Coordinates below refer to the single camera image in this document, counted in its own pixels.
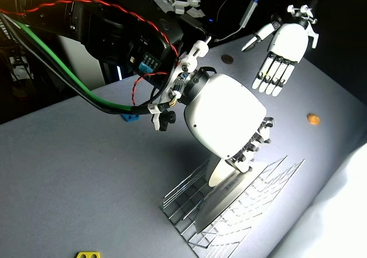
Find white plate with black rim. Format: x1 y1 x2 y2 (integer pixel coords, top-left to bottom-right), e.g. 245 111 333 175
194 165 270 233
208 158 235 188

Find spare white robot hand parts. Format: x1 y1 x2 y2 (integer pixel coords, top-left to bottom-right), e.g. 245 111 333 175
153 0 206 18

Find orange toy croissant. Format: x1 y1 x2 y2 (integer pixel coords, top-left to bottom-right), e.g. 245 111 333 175
306 113 321 126

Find blue pentagon block with holes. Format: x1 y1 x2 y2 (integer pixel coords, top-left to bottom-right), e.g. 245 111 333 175
120 113 141 123

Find grey table cloth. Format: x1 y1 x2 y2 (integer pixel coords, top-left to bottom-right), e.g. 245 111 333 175
0 36 367 258

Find white backdrop sheet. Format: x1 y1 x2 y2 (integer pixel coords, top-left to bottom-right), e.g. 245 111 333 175
269 143 367 258

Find white cable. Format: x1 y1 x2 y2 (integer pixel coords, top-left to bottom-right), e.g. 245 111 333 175
213 25 242 43

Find wire dish rack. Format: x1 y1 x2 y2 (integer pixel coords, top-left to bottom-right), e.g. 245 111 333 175
162 154 306 255

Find grey cable adapter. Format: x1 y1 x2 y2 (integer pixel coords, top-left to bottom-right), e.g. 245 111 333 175
239 0 259 28

